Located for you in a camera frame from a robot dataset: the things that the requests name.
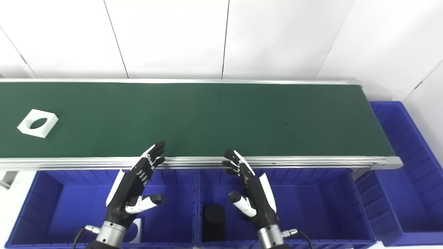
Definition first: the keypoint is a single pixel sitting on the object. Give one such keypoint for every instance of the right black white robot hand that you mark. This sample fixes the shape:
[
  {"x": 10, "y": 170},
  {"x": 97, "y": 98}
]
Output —
[{"x": 258, "y": 197}]

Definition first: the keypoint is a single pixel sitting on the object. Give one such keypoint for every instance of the blue plastic bin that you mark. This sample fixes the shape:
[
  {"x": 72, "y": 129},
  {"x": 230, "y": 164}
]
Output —
[
  {"x": 405, "y": 193},
  {"x": 311, "y": 207},
  {"x": 79, "y": 207}
]

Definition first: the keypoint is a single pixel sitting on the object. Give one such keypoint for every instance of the white square part with hole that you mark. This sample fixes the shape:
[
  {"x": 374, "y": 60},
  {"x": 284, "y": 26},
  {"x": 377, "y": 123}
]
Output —
[
  {"x": 137, "y": 230},
  {"x": 48, "y": 126}
]

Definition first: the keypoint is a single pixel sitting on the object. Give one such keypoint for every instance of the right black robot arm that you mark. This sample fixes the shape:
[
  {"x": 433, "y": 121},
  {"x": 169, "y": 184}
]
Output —
[{"x": 270, "y": 237}]

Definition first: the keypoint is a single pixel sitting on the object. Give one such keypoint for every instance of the black cylinder part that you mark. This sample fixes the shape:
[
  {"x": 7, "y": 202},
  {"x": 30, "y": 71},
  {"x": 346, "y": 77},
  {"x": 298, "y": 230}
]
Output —
[{"x": 213, "y": 221}]

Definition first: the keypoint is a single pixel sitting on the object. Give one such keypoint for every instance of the green conveyor belt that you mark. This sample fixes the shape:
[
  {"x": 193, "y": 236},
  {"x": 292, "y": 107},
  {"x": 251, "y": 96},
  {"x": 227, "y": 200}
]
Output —
[
  {"x": 311, "y": 162},
  {"x": 214, "y": 117}
]

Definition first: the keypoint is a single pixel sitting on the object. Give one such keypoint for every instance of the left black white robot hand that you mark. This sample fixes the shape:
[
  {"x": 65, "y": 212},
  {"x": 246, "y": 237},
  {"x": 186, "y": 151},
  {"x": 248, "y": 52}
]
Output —
[{"x": 129, "y": 188}]

